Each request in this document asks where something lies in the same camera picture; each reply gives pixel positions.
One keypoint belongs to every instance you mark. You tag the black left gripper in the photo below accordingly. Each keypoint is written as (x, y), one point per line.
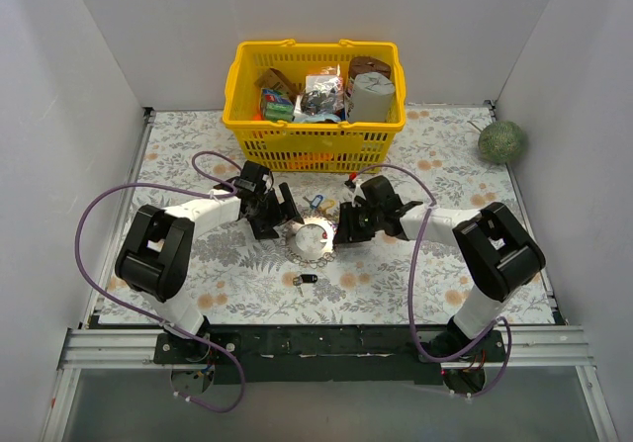
(272, 209)

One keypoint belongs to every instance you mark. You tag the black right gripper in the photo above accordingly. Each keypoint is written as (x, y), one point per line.
(357, 221)

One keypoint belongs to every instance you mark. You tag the yellow key tag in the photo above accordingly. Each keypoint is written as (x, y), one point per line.
(326, 206)

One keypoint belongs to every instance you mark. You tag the blue key tag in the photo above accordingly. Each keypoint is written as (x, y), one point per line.
(314, 202)

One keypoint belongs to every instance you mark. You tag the black head key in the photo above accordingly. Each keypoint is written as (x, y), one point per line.
(304, 279)

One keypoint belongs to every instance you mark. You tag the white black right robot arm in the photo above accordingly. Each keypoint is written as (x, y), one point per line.
(498, 251)

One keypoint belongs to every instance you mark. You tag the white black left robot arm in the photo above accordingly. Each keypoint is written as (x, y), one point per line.
(155, 256)

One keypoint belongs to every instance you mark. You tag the yellow plastic basket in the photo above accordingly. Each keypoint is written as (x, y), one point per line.
(294, 147)

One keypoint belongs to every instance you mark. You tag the green small box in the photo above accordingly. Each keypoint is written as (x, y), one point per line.
(275, 106)

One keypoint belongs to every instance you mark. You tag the clear bag of small items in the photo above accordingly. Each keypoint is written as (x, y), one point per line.
(322, 99)

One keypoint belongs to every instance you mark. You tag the brown cardboard packet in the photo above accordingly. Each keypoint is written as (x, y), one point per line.
(274, 79)

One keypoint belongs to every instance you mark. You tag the grey paper roll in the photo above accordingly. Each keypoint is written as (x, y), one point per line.
(371, 98)

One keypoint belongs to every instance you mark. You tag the black base bar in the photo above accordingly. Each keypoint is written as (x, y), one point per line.
(312, 353)

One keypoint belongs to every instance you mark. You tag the brown round box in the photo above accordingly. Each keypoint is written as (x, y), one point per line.
(368, 64)

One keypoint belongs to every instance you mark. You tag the green yarn ball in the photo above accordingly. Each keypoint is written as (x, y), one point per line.
(502, 141)

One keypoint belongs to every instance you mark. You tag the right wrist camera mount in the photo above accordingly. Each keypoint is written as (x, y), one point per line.
(354, 184)

